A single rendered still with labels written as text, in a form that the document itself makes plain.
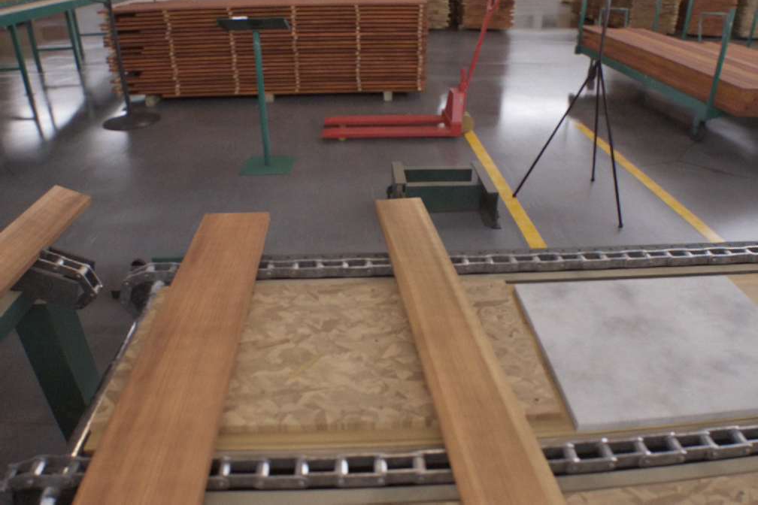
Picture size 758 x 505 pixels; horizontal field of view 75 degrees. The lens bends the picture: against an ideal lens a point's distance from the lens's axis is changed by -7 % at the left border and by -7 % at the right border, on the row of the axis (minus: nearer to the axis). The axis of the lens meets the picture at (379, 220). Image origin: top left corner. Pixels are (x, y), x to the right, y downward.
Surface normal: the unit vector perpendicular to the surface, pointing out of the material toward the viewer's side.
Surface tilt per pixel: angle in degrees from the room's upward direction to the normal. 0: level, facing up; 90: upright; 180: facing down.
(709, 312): 0
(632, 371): 0
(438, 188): 90
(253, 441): 0
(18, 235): 22
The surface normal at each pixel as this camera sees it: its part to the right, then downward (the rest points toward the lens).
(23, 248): 0.37, -0.83
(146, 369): 0.00, -0.88
